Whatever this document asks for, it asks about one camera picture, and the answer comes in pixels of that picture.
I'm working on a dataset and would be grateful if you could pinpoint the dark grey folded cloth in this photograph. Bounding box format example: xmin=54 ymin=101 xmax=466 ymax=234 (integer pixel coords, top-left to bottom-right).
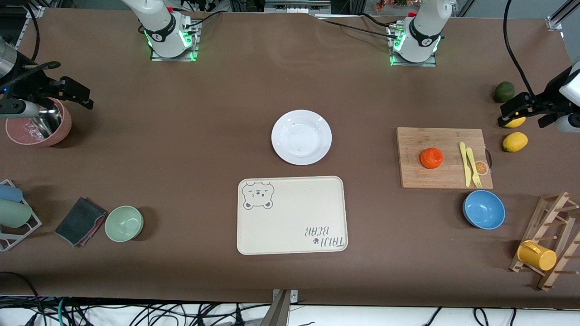
xmin=54 ymin=197 xmax=108 ymax=248

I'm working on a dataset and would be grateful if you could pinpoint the light blue cup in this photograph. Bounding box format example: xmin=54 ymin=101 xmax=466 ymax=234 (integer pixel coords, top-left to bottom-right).
xmin=0 ymin=184 xmax=23 ymax=203

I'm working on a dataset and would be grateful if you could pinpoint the pink bowl with steel inside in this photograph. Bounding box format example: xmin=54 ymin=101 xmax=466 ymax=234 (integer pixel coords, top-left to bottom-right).
xmin=5 ymin=97 xmax=73 ymax=148

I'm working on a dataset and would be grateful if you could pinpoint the blue bowl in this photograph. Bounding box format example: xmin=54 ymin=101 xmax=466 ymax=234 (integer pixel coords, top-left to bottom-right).
xmin=462 ymin=190 xmax=506 ymax=230

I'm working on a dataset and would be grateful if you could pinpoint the yellow mug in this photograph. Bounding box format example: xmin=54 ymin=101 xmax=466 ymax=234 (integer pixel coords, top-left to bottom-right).
xmin=517 ymin=240 xmax=557 ymax=272

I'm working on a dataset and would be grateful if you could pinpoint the aluminium frame profile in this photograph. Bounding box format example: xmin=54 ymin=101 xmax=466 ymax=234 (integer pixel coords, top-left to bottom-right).
xmin=546 ymin=0 xmax=580 ymax=30

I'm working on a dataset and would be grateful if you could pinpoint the pale green bowl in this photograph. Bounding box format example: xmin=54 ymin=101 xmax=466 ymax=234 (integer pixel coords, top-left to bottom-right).
xmin=104 ymin=206 xmax=145 ymax=243

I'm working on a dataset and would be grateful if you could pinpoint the yellow plastic knife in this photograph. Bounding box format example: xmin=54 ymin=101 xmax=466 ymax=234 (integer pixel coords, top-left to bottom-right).
xmin=459 ymin=142 xmax=472 ymax=187

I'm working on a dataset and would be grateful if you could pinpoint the metal camera mount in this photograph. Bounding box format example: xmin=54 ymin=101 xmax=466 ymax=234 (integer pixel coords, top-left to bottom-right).
xmin=261 ymin=290 xmax=298 ymax=326

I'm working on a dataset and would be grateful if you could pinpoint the pale green cup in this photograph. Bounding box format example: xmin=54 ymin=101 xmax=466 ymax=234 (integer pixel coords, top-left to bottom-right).
xmin=0 ymin=199 xmax=33 ymax=229

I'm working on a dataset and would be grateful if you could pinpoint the orange fruit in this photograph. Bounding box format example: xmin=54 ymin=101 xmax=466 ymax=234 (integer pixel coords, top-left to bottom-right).
xmin=420 ymin=147 xmax=444 ymax=169

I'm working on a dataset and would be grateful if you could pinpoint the white wire cup rack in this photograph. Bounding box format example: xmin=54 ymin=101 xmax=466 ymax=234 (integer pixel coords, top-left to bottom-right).
xmin=0 ymin=179 xmax=43 ymax=252

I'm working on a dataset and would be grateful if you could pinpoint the cream bear print tray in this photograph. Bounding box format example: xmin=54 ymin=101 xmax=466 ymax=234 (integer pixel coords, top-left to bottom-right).
xmin=237 ymin=176 xmax=349 ymax=255

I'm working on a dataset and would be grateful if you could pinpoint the wooden cutting board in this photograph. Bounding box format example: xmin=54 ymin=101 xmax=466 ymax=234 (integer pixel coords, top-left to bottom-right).
xmin=396 ymin=127 xmax=494 ymax=189

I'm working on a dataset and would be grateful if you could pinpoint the yellow plastic fork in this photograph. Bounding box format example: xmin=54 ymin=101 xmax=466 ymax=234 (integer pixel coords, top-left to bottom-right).
xmin=466 ymin=147 xmax=483 ymax=188

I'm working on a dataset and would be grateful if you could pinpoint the white round plate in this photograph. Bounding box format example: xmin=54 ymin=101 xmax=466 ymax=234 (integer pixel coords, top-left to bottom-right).
xmin=271 ymin=110 xmax=333 ymax=166

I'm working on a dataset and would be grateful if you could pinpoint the wooden peg drying rack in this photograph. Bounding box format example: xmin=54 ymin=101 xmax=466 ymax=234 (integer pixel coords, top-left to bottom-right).
xmin=509 ymin=192 xmax=580 ymax=291

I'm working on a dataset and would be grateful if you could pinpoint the grey power strip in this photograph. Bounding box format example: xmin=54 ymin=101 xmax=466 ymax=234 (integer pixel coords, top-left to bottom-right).
xmin=264 ymin=0 xmax=331 ymax=14

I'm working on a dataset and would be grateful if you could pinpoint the black arm base cable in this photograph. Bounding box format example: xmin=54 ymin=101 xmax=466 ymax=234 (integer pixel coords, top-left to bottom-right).
xmin=317 ymin=18 xmax=401 ymax=41
xmin=181 ymin=10 xmax=223 ymax=34

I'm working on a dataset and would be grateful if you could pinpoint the dark green avocado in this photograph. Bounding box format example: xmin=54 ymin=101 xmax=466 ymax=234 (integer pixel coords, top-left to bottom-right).
xmin=493 ymin=81 xmax=515 ymax=104

